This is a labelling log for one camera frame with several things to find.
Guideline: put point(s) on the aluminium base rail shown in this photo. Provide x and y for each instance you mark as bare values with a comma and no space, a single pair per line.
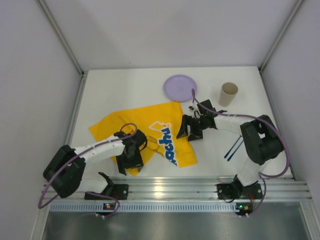
179,195

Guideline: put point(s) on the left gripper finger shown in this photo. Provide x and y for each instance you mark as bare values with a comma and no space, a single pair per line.
121,163
134,166

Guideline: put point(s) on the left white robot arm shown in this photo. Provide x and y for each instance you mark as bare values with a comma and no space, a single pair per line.
65,172

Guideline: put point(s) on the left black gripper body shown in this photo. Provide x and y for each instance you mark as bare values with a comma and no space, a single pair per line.
130,163

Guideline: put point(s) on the beige paper cup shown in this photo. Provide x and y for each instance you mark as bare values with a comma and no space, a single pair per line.
227,93

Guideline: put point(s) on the aluminium frame post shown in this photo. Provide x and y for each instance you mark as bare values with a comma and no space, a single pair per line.
60,35
293,13

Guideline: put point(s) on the left aluminium frame post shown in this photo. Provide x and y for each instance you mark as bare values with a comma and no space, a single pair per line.
60,35

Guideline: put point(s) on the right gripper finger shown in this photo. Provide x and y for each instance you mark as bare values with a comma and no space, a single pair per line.
196,133
185,122

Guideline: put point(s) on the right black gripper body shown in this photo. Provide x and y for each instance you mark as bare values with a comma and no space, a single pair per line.
194,125

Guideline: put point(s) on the yellow Pikachu placemat cloth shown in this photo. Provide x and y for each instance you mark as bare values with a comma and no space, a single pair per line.
160,123

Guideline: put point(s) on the purple plastic plate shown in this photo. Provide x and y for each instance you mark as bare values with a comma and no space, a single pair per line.
179,88

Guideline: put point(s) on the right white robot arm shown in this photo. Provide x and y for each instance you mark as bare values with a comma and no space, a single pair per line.
257,134

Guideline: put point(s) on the right aluminium frame post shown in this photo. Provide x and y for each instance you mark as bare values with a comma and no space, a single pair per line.
293,13

